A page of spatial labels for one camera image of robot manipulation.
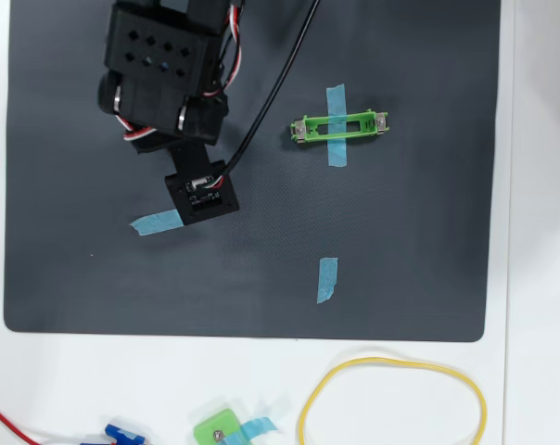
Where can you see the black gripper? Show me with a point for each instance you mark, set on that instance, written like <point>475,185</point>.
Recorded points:
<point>146,146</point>

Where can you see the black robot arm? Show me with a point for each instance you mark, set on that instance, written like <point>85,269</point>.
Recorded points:
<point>155,51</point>

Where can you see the blue masking tape strip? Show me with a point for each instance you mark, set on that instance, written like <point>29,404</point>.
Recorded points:
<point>152,223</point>
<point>327,280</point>
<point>338,155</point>
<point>259,426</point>

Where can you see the green printed block with screw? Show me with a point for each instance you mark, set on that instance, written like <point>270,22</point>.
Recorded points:
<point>215,424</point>

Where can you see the blue plastic connector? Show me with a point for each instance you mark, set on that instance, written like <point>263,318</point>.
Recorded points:
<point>122,433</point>

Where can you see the yellow rubber band loop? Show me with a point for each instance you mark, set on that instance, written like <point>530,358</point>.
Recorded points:
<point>377,359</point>

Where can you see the green battery holder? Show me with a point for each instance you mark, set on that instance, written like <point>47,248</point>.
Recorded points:
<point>312,130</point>

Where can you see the dark grey textured mat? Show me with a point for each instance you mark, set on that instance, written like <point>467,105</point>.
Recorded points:
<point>308,222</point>

